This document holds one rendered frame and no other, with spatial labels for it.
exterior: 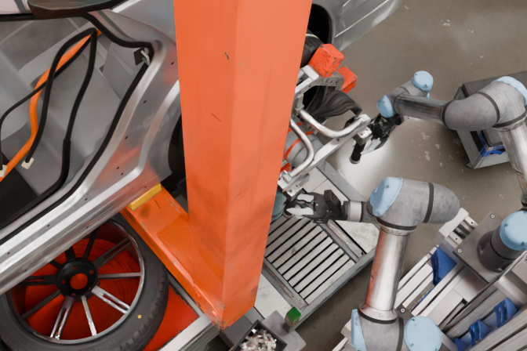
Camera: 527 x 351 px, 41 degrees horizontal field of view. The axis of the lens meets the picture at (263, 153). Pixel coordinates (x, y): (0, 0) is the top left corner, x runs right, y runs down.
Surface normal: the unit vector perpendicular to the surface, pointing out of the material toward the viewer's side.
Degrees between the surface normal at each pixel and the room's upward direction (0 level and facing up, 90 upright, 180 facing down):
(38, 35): 6
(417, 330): 7
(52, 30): 6
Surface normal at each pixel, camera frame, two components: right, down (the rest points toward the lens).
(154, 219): 0.07, -0.47
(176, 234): -0.33, -0.78
